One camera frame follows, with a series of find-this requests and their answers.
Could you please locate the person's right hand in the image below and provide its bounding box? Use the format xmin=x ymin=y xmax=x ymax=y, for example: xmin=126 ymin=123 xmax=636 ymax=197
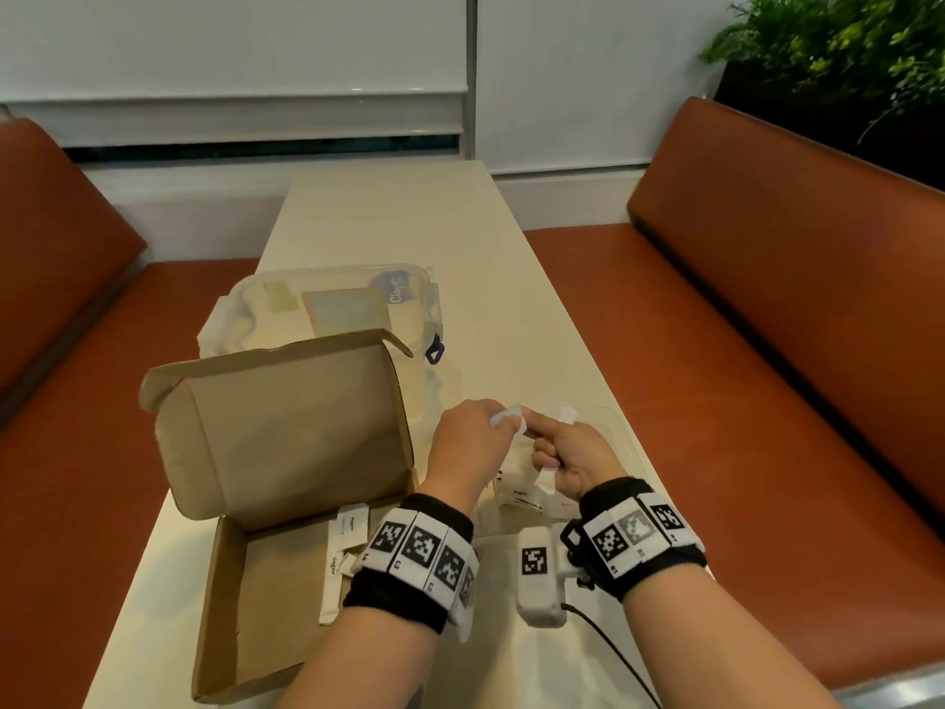
xmin=520 ymin=408 xmax=630 ymax=503

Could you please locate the person's left hand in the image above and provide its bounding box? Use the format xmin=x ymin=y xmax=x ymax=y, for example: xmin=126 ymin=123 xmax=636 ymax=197
xmin=416 ymin=399 xmax=527 ymax=519

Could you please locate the clear compartment tray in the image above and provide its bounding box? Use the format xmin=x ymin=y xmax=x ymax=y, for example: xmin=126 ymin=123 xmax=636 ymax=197
xmin=472 ymin=402 xmax=655 ymax=544

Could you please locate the brown cardboard box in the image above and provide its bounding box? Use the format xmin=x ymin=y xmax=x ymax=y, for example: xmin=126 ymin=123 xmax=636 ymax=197
xmin=138 ymin=328 xmax=420 ymax=706

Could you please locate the person's left forearm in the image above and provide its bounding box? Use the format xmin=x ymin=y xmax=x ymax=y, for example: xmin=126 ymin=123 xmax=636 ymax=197
xmin=273 ymin=605 xmax=443 ymax=709

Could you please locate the person's right forearm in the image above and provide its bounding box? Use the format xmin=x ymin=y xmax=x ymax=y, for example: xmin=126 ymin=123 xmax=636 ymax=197
xmin=623 ymin=564 xmax=843 ymax=709

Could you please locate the black wristband with marker tiles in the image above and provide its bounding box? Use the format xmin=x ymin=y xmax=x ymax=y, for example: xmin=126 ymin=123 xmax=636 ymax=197
xmin=559 ymin=477 xmax=709 ymax=603
xmin=342 ymin=492 xmax=481 ymax=645

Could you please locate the orange leather bench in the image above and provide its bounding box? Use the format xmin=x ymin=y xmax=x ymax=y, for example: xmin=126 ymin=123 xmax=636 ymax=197
xmin=522 ymin=95 xmax=945 ymax=691
xmin=0 ymin=117 xmax=261 ymax=709

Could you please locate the clear lidded plastic container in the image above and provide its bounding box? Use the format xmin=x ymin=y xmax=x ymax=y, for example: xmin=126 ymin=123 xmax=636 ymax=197
xmin=195 ymin=263 xmax=448 ymax=436

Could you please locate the grey metal bar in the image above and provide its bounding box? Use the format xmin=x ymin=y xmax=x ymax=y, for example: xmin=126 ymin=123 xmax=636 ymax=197
xmin=834 ymin=671 xmax=945 ymax=709

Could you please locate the black planter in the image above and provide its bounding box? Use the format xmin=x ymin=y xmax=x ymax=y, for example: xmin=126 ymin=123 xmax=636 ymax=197
xmin=714 ymin=59 xmax=945 ymax=193

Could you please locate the green leafy plant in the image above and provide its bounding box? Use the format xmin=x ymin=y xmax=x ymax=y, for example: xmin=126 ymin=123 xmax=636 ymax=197
xmin=699 ymin=0 xmax=945 ymax=123

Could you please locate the white roller blind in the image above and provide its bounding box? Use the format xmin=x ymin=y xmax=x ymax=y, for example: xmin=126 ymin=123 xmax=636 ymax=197
xmin=0 ymin=0 xmax=473 ymax=147

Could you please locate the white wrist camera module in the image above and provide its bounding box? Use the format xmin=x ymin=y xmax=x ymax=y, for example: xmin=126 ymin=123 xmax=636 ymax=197
xmin=515 ymin=525 xmax=596 ymax=628

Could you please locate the black cable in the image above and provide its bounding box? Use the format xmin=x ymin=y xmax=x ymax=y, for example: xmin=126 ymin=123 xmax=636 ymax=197
xmin=562 ymin=601 xmax=662 ymax=709

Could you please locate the grey window frame post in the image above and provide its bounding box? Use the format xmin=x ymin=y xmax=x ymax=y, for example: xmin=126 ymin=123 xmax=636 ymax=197
xmin=459 ymin=0 xmax=485 ymax=161

